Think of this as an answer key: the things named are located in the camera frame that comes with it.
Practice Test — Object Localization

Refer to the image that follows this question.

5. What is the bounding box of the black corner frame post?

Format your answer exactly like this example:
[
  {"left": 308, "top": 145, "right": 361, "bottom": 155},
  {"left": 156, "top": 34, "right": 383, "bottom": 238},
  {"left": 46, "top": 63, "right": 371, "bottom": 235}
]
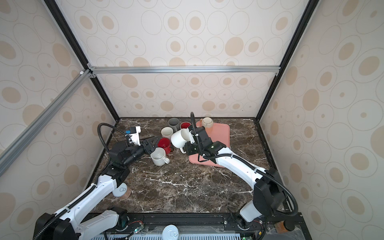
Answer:
[
  {"left": 43, "top": 1, "right": 120, "bottom": 123},
  {"left": 255, "top": 0, "right": 319, "bottom": 123}
]

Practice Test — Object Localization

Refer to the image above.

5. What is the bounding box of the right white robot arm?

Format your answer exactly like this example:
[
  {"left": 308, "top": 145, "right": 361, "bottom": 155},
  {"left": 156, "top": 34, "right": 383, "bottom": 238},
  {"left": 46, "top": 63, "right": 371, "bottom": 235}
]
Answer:
[{"left": 181, "top": 112, "right": 299, "bottom": 229}]

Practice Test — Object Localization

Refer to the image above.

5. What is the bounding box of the beige ceramic mug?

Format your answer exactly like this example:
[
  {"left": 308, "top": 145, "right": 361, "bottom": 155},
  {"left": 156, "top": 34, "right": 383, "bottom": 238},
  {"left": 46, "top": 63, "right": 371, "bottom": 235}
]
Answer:
[
  {"left": 200, "top": 117, "right": 214, "bottom": 129},
  {"left": 151, "top": 148, "right": 170, "bottom": 167}
]

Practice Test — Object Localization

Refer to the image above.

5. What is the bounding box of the red ceramic mug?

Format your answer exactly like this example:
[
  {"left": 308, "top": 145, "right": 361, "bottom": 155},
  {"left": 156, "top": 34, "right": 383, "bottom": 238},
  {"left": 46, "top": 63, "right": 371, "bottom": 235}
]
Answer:
[{"left": 158, "top": 138, "right": 172, "bottom": 155}]

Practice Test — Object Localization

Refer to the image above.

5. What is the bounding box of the black corner frame post right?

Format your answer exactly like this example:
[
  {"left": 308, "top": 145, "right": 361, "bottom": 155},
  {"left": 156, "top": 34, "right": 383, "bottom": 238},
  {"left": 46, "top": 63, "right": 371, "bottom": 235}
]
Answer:
[{"left": 255, "top": 0, "right": 319, "bottom": 123}]

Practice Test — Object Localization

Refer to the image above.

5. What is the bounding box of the beige ceramic mug front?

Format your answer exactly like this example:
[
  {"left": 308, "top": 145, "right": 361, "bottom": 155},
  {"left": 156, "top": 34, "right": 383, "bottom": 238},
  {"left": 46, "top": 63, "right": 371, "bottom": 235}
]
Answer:
[{"left": 151, "top": 148, "right": 170, "bottom": 167}]

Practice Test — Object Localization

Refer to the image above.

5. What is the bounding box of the pinkish white ceramic mug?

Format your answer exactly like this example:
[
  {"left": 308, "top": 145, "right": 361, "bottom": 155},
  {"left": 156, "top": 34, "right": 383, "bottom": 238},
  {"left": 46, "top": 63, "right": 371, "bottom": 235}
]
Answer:
[{"left": 161, "top": 127, "right": 174, "bottom": 140}]

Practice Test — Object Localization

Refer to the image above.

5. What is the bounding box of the dark grey ceramic mug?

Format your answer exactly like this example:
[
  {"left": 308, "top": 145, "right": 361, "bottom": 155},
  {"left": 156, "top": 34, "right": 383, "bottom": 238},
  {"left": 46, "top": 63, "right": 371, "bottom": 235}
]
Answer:
[{"left": 168, "top": 118, "right": 181, "bottom": 133}]

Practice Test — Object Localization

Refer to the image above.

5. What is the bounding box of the white ceramic mug front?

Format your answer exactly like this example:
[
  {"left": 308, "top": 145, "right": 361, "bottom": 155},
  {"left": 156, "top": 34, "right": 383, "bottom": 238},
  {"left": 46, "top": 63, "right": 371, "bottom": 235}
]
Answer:
[{"left": 180, "top": 122, "right": 192, "bottom": 129}]

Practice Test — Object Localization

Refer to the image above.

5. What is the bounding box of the aluminium crossbar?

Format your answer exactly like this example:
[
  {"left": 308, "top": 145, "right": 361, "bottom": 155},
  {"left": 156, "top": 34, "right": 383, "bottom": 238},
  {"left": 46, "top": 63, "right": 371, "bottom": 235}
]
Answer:
[
  {"left": 90, "top": 66, "right": 280, "bottom": 74},
  {"left": 1, "top": 70, "right": 91, "bottom": 175}
]

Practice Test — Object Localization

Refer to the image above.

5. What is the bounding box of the aluminium crossbar left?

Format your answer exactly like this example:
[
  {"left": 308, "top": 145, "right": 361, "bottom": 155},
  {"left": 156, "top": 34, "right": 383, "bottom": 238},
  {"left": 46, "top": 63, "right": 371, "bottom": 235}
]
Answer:
[{"left": 1, "top": 70, "right": 91, "bottom": 175}]

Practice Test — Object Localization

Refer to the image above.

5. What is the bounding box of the brown tape roll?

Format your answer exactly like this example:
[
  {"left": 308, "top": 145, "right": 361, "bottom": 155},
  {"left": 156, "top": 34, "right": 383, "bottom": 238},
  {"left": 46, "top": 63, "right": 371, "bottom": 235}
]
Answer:
[{"left": 112, "top": 183, "right": 132, "bottom": 200}]

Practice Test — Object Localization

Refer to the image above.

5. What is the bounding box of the white round can lid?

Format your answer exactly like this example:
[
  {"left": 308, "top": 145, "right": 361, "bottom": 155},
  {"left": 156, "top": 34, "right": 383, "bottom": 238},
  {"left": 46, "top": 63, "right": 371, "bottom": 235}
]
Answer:
[{"left": 162, "top": 225, "right": 180, "bottom": 240}]

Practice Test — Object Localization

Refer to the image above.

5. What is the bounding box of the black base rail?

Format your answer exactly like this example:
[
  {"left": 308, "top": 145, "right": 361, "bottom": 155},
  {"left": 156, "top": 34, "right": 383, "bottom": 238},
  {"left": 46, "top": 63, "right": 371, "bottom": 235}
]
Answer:
[{"left": 95, "top": 213, "right": 312, "bottom": 240}]

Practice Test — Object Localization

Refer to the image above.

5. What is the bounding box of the white ceramic mug back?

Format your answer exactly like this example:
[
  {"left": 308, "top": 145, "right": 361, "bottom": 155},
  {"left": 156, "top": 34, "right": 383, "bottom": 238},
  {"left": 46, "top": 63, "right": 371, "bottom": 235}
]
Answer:
[{"left": 171, "top": 129, "right": 195, "bottom": 154}]

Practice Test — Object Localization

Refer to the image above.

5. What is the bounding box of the pink plastic tray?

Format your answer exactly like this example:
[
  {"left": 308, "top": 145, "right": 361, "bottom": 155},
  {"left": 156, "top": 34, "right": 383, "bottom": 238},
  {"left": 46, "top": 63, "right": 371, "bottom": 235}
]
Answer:
[{"left": 189, "top": 123, "right": 230, "bottom": 168}]

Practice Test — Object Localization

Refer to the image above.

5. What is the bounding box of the aluminium crossbar back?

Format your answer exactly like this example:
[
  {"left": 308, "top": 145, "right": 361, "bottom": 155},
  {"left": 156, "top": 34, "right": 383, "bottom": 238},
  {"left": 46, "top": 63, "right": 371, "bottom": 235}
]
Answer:
[{"left": 90, "top": 66, "right": 280, "bottom": 74}]

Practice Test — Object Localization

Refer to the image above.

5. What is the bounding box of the black corner frame post left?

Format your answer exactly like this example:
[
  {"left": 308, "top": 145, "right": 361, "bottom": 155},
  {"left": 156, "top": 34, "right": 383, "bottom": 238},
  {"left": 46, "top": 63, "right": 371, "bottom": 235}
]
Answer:
[{"left": 43, "top": 1, "right": 120, "bottom": 123}]

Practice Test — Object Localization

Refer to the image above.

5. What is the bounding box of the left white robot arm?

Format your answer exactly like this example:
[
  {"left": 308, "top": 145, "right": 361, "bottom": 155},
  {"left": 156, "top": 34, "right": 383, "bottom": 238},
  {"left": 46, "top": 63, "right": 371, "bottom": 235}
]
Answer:
[{"left": 33, "top": 123, "right": 161, "bottom": 240}]

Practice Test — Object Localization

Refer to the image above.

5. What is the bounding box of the beige ceramic mug back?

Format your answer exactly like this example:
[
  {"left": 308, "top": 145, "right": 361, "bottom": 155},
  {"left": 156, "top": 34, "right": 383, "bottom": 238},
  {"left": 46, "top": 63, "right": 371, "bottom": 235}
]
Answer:
[{"left": 200, "top": 117, "right": 214, "bottom": 129}]

